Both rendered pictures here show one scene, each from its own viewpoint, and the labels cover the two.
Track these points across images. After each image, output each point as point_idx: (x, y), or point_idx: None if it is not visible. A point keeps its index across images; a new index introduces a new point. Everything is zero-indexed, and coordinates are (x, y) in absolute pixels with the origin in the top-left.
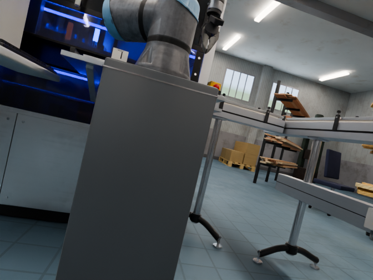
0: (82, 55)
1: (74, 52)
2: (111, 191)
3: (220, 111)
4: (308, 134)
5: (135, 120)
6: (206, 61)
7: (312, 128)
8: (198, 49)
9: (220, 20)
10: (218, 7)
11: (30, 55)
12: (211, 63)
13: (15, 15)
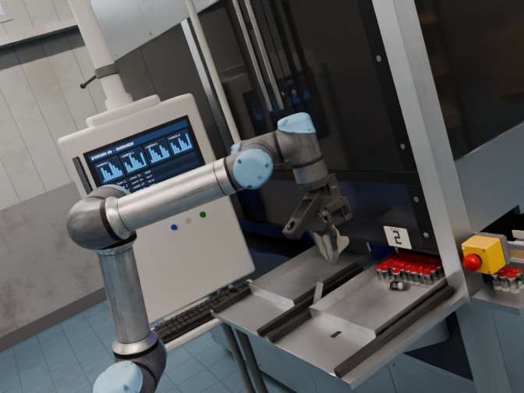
0: (221, 316)
1: (216, 313)
2: None
3: (516, 313)
4: None
5: None
6: (432, 203)
7: None
8: (407, 181)
9: (288, 235)
10: (301, 181)
11: (205, 315)
12: (443, 203)
13: (219, 232)
